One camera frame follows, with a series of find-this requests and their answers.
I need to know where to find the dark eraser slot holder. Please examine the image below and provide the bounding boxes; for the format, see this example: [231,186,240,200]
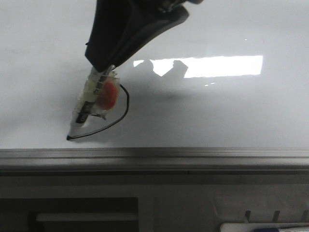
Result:
[0,198,139,232]

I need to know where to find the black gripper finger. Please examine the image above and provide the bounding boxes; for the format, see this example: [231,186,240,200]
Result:
[85,0,189,72]

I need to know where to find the white whiteboard with aluminium frame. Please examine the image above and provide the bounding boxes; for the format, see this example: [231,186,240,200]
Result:
[0,0,309,173]

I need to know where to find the white marker tray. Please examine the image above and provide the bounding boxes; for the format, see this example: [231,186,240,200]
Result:
[215,196,309,232]

